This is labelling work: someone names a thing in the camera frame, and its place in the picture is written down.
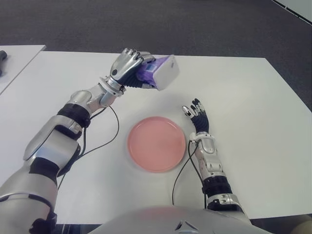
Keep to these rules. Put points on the black tool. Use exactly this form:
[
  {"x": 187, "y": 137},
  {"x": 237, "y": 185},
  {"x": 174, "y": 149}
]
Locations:
[{"x": 2, "y": 54}]

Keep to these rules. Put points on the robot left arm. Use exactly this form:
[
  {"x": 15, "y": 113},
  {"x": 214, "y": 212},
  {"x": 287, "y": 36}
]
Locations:
[{"x": 48, "y": 146}]

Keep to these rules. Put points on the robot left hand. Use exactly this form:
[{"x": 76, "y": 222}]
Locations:
[{"x": 124, "y": 65}]

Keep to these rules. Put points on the grey robot torso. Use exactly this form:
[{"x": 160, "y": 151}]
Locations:
[{"x": 151, "y": 219}]

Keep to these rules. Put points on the pink round plate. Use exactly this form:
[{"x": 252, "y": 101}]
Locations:
[{"x": 156, "y": 145}]

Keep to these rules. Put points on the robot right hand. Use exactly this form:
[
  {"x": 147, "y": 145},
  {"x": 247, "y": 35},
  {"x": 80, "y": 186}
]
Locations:
[{"x": 201, "y": 122}]

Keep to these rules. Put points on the white side table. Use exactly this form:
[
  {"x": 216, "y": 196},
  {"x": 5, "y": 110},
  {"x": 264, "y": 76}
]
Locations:
[{"x": 22, "y": 58}]

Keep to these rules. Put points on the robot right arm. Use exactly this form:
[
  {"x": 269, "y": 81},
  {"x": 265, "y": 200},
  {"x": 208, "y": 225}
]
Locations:
[{"x": 209, "y": 148}]

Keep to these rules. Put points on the purple tissue paper pack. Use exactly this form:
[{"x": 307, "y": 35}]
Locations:
[{"x": 165, "y": 73}]

